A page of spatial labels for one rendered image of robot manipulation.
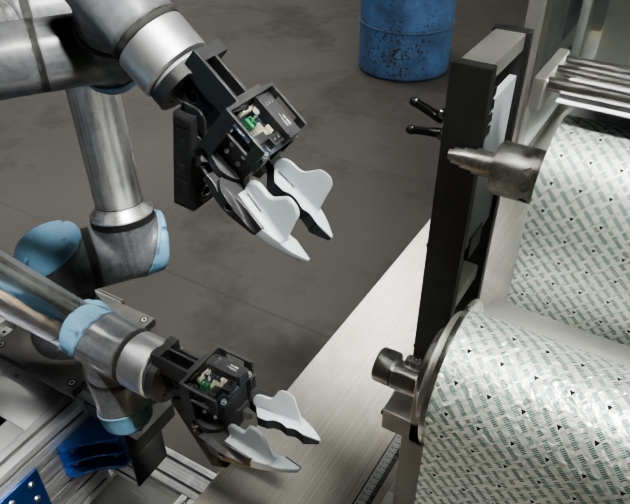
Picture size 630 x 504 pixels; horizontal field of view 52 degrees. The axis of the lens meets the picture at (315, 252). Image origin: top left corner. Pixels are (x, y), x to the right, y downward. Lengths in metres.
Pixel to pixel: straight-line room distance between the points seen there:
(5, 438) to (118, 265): 0.38
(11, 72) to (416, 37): 3.79
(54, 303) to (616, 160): 0.72
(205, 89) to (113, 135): 0.56
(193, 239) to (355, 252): 0.73
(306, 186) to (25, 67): 0.30
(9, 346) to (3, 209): 2.09
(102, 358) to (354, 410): 0.41
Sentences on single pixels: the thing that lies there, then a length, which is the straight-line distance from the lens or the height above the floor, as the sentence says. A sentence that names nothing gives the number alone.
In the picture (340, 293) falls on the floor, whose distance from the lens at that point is 2.63.
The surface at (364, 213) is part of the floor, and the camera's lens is 3.09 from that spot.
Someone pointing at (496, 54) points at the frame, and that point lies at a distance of 0.83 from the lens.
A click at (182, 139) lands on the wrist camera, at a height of 1.42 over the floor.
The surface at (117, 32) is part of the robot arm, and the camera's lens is 0.64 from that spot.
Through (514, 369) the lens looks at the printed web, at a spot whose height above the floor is 1.31.
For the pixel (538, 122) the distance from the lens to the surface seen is 1.58.
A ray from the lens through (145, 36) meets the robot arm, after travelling 0.63.
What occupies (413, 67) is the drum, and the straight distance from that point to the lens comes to 4.45.
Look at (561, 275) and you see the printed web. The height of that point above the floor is 1.27.
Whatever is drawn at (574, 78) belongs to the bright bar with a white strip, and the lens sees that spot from 0.77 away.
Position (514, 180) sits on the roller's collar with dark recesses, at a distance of 0.77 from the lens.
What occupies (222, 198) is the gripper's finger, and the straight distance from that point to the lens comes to 0.62.
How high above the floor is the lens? 1.72
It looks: 37 degrees down
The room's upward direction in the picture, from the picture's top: straight up
